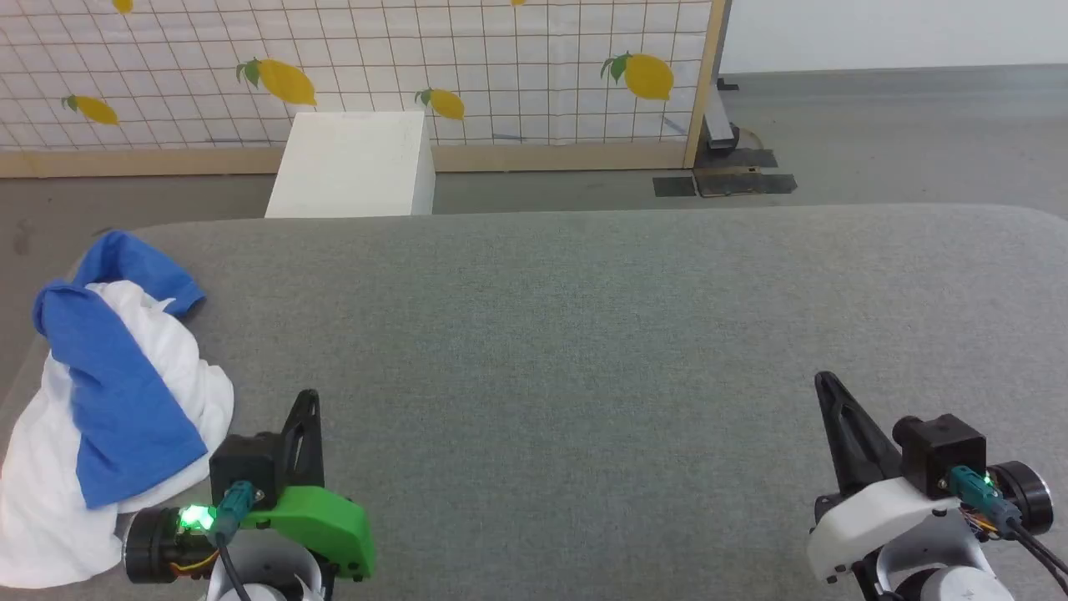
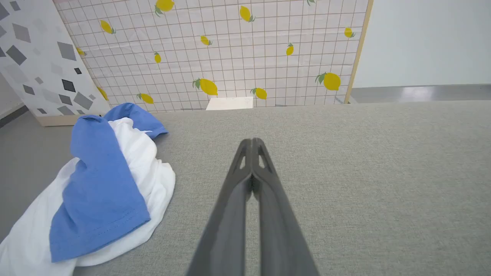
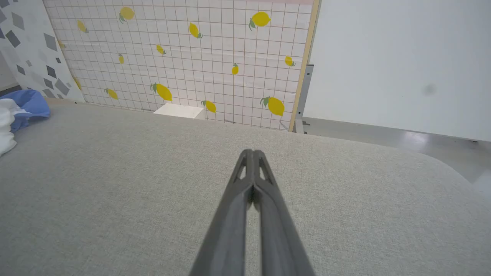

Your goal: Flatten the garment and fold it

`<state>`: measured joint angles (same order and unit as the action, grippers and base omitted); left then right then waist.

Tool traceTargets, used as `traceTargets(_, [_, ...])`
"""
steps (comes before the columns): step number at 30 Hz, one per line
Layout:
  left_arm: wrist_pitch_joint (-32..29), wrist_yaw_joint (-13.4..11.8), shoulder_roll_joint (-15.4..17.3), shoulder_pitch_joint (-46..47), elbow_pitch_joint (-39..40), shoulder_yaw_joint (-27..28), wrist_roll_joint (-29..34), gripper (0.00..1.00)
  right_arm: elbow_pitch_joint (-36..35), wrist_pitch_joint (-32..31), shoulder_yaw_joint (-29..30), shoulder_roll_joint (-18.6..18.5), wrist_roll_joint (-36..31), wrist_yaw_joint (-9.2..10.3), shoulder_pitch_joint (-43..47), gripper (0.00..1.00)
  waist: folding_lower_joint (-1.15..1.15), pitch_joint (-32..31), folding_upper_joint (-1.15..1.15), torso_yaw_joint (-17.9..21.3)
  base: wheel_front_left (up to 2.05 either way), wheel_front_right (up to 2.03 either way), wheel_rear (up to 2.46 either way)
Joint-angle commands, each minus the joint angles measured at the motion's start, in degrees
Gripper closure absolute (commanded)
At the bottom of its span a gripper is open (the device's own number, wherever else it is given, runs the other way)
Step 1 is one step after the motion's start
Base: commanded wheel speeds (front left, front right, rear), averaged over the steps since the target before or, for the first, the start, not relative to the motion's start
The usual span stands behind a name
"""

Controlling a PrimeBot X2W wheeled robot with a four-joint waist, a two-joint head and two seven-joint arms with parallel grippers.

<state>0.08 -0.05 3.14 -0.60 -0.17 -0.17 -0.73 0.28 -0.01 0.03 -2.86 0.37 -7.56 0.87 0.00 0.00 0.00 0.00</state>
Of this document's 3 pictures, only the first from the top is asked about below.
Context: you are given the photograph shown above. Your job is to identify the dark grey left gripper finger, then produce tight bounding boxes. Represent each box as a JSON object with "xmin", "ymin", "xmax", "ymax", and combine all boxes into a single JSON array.
[{"xmin": 282, "ymin": 390, "xmax": 323, "ymax": 490}]

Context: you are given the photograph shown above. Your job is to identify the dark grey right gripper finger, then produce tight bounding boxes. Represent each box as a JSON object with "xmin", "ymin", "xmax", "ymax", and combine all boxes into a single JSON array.
[{"xmin": 815, "ymin": 371, "xmax": 904, "ymax": 495}]

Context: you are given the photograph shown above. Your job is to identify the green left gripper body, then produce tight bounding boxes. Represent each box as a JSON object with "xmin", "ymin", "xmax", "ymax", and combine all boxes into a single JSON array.
[{"xmin": 123, "ymin": 487, "xmax": 376, "ymax": 585}]

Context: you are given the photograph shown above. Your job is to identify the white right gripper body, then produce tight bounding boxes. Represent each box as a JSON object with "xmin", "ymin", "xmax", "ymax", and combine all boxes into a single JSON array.
[{"xmin": 807, "ymin": 461, "xmax": 1054, "ymax": 585}]

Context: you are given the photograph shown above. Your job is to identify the white and blue shirt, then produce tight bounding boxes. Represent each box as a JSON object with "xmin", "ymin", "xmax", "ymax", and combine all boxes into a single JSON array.
[{"xmin": 0, "ymin": 230, "xmax": 237, "ymax": 590}]

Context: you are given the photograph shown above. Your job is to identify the white box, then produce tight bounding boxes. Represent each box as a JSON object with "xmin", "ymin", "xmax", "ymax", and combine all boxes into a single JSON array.
[{"xmin": 264, "ymin": 111, "xmax": 436, "ymax": 219}]

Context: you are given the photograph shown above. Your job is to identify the grey fabric sofa seat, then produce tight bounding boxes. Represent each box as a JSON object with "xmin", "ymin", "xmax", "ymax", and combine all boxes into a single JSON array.
[{"xmin": 0, "ymin": 203, "xmax": 1068, "ymax": 601}]

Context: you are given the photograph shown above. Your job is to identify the grey metal partition foot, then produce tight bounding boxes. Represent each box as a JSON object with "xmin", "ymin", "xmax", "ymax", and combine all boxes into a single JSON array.
[{"xmin": 703, "ymin": 77, "xmax": 743, "ymax": 154}]

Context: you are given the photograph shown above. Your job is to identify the left camera cable teal connector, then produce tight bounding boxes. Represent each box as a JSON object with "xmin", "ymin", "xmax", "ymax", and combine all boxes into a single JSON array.
[{"xmin": 213, "ymin": 481, "xmax": 256, "ymax": 601}]

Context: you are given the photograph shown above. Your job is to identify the camera cable teal connector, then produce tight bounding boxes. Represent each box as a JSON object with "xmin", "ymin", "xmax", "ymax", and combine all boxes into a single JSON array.
[
  {"xmin": 950, "ymin": 466, "xmax": 1068, "ymax": 589},
  {"xmin": 213, "ymin": 481, "xmax": 256, "ymax": 601}
]

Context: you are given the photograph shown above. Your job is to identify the right camera cable teal connector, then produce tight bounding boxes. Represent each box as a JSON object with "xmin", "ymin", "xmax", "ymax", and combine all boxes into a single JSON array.
[{"xmin": 950, "ymin": 466, "xmax": 1068, "ymax": 589}]

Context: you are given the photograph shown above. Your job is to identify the taped partition base plate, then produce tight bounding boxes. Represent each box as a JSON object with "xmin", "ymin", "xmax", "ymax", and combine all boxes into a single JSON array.
[{"xmin": 694, "ymin": 149, "xmax": 798, "ymax": 199}]

